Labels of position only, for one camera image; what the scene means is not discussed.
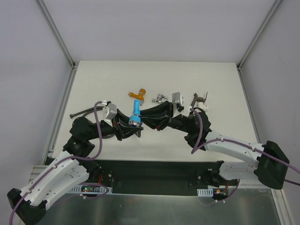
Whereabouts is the chrome lever faucet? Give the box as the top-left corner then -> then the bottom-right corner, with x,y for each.
152,94 -> 169,104

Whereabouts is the blue plastic faucet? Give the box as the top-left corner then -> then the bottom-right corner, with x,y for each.
128,99 -> 141,128

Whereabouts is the grey flexible hose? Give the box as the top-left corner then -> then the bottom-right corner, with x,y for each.
69,106 -> 118,139

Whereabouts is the white elbow fitting right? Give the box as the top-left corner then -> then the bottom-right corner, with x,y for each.
188,102 -> 209,112

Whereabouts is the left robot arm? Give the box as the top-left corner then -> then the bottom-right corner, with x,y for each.
7,104 -> 142,225

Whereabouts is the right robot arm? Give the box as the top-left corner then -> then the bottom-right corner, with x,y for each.
140,101 -> 290,190

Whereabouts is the orange plastic faucet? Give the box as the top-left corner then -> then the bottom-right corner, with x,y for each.
128,89 -> 146,105

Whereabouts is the dark metal lever faucet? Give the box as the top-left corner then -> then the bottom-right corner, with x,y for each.
190,92 -> 208,108

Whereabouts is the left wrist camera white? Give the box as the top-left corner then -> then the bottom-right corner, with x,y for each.
103,103 -> 117,127

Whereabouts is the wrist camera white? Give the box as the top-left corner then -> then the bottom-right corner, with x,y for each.
103,103 -> 117,127
172,92 -> 184,112

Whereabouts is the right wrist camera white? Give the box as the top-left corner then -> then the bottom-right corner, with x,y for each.
172,92 -> 184,112

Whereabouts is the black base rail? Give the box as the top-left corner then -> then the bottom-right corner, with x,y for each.
87,160 -> 238,196

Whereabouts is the left aluminium frame post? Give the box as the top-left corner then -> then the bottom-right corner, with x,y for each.
37,0 -> 78,68

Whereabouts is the aluminium frame post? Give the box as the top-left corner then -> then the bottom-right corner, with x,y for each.
236,0 -> 283,70
37,0 -> 78,68

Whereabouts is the right aluminium frame post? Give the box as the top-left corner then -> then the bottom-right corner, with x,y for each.
236,0 -> 283,70

